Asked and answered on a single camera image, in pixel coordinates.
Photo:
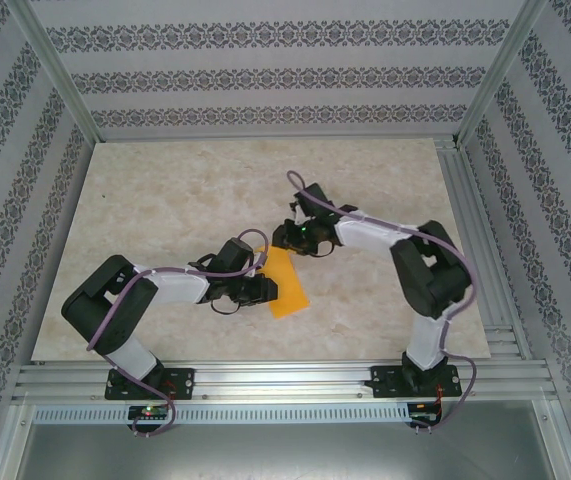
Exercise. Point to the orange paper sheet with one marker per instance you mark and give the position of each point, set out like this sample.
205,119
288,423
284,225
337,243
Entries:
290,285

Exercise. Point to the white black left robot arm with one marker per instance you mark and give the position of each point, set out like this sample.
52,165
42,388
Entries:
175,290

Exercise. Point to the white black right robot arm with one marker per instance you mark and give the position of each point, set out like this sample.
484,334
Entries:
365,237

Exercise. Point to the grey metal panel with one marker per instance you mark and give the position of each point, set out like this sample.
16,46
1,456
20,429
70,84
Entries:
285,455

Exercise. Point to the left controller board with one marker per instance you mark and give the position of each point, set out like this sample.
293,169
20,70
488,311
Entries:
147,412

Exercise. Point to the controller board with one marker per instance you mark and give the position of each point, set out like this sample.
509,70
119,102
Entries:
147,412
422,417

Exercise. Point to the right controller board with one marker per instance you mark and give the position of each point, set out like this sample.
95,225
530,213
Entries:
422,417

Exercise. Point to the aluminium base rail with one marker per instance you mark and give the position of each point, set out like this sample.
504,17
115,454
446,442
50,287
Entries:
285,382

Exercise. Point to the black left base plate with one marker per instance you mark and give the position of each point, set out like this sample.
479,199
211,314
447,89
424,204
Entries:
180,382

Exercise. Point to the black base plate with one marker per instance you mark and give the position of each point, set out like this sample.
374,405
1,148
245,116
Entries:
180,382
385,382

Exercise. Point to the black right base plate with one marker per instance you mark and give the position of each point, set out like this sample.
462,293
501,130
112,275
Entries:
385,382

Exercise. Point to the aluminium right frame post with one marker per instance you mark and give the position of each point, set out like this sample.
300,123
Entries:
502,70

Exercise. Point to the aluminium frame post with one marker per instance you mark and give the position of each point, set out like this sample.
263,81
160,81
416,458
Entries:
502,70
57,70

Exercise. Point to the aluminium left frame post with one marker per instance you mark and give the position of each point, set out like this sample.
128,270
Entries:
57,70

